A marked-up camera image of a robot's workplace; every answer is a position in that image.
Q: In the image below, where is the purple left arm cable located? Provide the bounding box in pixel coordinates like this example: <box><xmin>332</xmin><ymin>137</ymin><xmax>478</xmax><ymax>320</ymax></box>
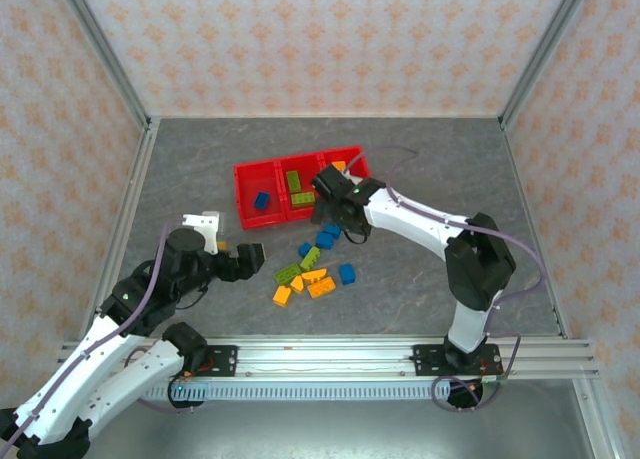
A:
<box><xmin>0</xmin><ymin>222</ymin><xmax>201</xmax><ymax>459</ymax></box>

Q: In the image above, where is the wide aluminium base rail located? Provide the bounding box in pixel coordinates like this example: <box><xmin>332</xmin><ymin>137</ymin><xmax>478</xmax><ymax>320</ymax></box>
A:
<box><xmin>57</xmin><ymin>334</ymin><xmax>601</xmax><ymax>380</ymax></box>

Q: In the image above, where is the thin aluminium wall rail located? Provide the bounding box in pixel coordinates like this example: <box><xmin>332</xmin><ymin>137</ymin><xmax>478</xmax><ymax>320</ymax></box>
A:
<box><xmin>148</xmin><ymin>112</ymin><xmax>505</xmax><ymax>122</ymax></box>

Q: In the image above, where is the aluminium side frame rail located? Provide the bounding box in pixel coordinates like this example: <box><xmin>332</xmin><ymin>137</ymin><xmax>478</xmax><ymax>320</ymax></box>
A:
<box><xmin>92</xmin><ymin>118</ymin><xmax>162</xmax><ymax>320</ymax></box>
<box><xmin>499</xmin><ymin>121</ymin><xmax>571</xmax><ymax>339</ymax></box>

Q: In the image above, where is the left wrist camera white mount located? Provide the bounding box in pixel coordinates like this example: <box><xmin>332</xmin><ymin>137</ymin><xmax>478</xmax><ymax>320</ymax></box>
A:
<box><xmin>181</xmin><ymin>210</ymin><xmax>225</xmax><ymax>256</ymax></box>

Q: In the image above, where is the grey slotted cable duct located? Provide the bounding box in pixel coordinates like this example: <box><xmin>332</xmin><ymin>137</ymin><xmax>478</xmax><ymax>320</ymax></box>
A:
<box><xmin>144</xmin><ymin>381</ymin><xmax>451</xmax><ymax>402</ymax></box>

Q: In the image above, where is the aluminium frame post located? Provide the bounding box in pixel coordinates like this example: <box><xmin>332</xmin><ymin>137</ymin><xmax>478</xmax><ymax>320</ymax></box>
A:
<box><xmin>498</xmin><ymin>0</ymin><xmax>599</xmax><ymax>130</ymax></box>
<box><xmin>52</xmin><ymin>0</ymin><xmax>154</xmax><ymax>130</ymax></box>

